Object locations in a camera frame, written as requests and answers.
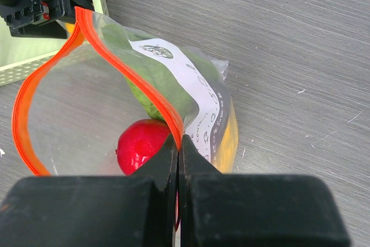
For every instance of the clear zip bag orange zipper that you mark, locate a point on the clear zip bag orange zipper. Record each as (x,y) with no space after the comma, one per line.
(70,112)

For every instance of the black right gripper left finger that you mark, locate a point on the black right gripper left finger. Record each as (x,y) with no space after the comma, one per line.
(151,209)

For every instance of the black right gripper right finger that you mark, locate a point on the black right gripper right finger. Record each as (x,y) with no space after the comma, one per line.
(198,180)

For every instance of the yellow toy banana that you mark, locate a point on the yellow toy banana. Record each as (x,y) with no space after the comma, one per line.
(226,152)

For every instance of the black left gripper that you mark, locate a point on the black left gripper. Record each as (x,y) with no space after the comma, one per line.
(40,18)

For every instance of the green toy lettuce leaf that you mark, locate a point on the green toy lettuce leaf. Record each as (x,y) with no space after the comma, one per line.
(117,40)

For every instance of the red toy apple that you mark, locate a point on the red toy apple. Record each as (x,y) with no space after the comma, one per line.
(139,143)

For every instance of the pale green plastic basket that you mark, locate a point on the pale green plastic basket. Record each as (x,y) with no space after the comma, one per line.
(21,56)

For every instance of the small orange toy fruit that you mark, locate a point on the small orange toy fruit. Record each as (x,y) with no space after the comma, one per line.
(70,28)

